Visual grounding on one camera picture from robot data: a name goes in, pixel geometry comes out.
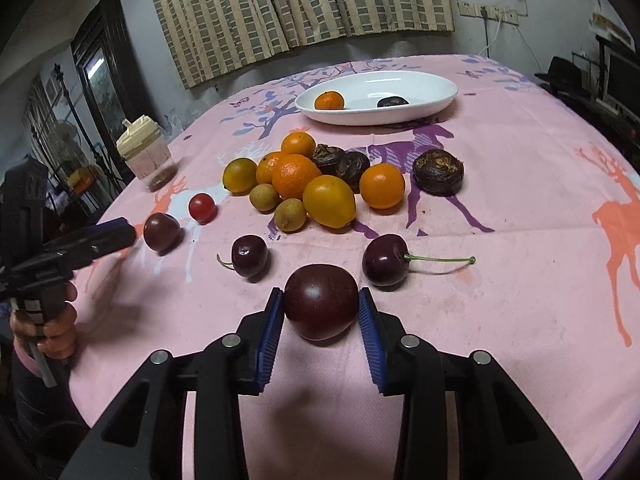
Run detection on small green longan front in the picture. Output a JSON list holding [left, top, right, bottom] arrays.
[[273, 198, 307, 233]]

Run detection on plastic jar cream lid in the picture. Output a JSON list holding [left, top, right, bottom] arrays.
[[116, 115, 177, 192]]

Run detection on yellow-green round fruit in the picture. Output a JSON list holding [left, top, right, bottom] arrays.
[[222, 157, 257, 195]]

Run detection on small green longan back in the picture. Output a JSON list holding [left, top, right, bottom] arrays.
[[250, 183, 281, 214]]

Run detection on round orange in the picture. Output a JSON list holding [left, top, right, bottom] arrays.
[[359, 162, 406, 210]]

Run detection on yellow orange lemon-shaped fruit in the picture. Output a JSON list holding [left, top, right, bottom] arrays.
[[303, 174, 357, 230]]

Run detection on red cherry tomato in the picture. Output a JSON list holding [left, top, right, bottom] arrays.
[[188, 193, 217, 224]]

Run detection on orange mandarin top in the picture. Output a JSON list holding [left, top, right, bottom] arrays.
[[281, 130, 317, 158]]

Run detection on person's left hand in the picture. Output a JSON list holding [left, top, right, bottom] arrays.
[[10, 282, 77, 360]]

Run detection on pink patterned tablecloth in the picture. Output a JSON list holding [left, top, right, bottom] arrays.
[[70, 55, 639, 479]]

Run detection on large dark plum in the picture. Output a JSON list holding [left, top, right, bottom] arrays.
[[283, 263, 359, 342]]

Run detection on white power cable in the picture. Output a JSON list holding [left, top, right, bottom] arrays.
[[476, 8, 504, 59]]

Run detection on dark water chestnut right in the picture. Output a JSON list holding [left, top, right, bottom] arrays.
[[335, 151, 370, 194]]

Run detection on large dark water chestnut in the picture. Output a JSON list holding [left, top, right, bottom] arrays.
[[412, 148, 464, 196]]

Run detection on white round plate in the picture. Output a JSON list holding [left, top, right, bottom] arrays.
[[295, 70, 458, 127]]

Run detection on wall power sockets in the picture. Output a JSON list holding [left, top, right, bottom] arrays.
[[457, 0, 520, 26]]

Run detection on black hat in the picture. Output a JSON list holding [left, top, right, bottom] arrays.
[[535, 55, 591, 98]]

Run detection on orange mandarin on plate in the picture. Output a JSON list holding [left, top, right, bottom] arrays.
[[314, 91, 345, 110]]

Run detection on dark cherry long stem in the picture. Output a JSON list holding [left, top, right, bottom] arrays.
[[361, 234, 476, 289]]

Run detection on small green longan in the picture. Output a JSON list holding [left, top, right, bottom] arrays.
[[250, 183, 281, 214], [273, 198, 307, 233]]

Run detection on computer monitor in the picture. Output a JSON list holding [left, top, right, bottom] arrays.
[[603, 50, 640, 122]]

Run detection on small orange behind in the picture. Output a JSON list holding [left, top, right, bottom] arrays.
[[256, 152, 283, 184]]

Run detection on dark cherry short stem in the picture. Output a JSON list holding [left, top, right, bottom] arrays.
[[216, 234, 269, 278]]

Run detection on striped beige curtain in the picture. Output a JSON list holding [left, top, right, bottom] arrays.
[[153, 0, 454, 89]]

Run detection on textured orange mandarin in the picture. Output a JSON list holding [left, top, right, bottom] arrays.
[[271, 154, 321, 200]]

